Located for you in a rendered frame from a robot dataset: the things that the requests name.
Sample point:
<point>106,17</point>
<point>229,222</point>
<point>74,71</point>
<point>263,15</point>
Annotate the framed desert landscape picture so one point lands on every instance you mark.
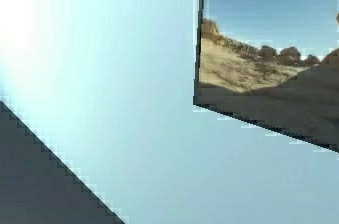
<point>277,73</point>

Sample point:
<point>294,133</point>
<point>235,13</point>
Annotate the dark grey flat-topped furniture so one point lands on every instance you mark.
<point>20,173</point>

